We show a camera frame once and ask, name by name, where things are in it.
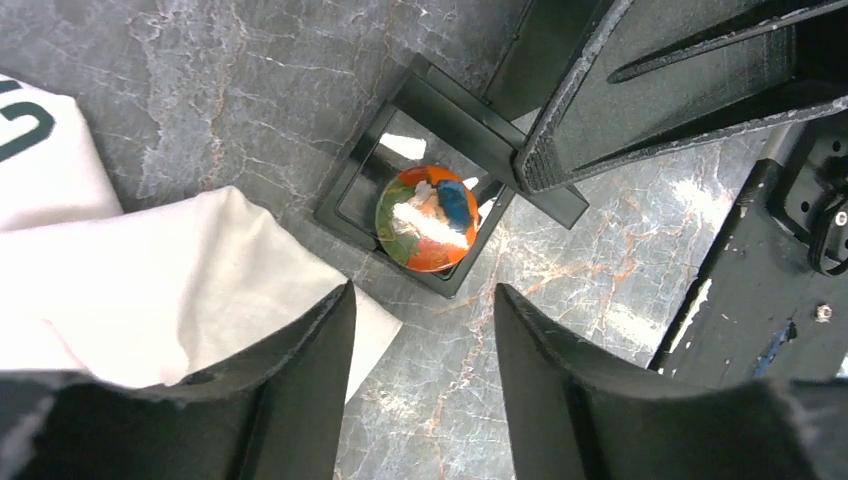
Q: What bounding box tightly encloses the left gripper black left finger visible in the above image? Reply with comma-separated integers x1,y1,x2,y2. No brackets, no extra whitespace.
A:
1,283,357,479

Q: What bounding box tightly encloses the orange multicolour round brooch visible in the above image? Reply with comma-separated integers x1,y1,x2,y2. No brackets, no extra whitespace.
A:
375,165,481,273

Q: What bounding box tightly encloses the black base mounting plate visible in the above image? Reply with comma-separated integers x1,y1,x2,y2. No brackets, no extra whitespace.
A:
650,113,847,387

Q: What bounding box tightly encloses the white and green t-shirt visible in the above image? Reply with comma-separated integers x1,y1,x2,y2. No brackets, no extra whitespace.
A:
0,72,404,404

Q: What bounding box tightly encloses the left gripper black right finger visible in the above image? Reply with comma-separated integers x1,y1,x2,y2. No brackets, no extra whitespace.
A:
494,283,847,479

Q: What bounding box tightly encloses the black square frame tray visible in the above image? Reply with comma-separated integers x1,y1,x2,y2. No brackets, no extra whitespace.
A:
312,52,591,299

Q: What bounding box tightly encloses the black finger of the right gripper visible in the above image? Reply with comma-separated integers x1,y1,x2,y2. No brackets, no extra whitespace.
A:
513,1,847,193

